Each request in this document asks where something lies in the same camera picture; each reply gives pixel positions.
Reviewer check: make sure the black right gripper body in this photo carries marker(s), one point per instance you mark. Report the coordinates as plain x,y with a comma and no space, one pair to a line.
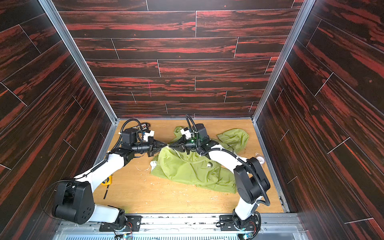
183,144

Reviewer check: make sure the green jacket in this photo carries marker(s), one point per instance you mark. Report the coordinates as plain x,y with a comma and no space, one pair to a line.
191,169

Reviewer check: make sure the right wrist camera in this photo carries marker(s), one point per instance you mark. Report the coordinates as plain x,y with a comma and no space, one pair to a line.
198,131

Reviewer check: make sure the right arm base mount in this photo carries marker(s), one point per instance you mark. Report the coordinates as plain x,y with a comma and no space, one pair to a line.
234,223

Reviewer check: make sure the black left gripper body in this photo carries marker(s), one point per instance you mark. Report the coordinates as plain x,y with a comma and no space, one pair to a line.
151,146

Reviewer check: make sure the aluminium front rail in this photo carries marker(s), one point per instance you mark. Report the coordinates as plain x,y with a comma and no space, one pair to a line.
188,227

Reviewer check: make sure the yellow tape measure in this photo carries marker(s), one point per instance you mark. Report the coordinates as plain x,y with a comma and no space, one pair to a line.
107,182

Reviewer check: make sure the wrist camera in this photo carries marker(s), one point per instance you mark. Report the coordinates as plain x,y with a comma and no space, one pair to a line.
130,136
198,131

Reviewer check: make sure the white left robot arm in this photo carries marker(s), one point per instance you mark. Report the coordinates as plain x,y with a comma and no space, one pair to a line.
74,200

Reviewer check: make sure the black battery pack with wires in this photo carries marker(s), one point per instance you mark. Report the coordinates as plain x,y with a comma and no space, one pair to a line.
145,126

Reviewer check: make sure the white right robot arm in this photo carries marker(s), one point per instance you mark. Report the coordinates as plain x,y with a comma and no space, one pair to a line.
251,181

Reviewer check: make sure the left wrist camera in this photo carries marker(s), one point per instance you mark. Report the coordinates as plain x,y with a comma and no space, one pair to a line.
130,136

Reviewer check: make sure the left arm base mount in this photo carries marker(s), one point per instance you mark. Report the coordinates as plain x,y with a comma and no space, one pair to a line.
123,223

